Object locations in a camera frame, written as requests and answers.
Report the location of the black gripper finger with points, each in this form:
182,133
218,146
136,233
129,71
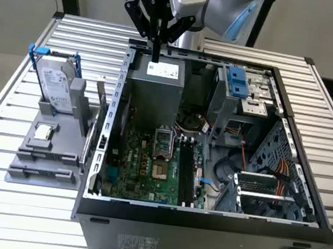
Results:
178,28
137,11

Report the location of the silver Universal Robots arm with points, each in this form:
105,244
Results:
216,12

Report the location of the grey power supply unit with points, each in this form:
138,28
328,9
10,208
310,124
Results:
154,98

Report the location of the black round cooler fan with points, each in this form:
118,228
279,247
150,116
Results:
191,121

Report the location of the green graphics card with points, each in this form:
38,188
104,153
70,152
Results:
102,104

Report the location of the silver drive bay cage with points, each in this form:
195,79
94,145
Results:
253,108

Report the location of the hard disk in blue carrier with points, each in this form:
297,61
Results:
54,83

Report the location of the CPU socket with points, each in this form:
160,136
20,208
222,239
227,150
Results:
160,170

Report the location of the grey parts rack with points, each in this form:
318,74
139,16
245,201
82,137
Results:
61,136

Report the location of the silver CPU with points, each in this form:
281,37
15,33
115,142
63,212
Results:
43,132

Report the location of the blue expansion slot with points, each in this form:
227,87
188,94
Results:
112,175

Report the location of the green motherboard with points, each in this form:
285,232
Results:
161,190

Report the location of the silver disk bay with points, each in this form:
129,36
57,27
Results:
256,182

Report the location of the black open PC case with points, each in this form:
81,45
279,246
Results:
200,247

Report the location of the blue plastic drive bracket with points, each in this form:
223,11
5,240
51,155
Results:
237,81

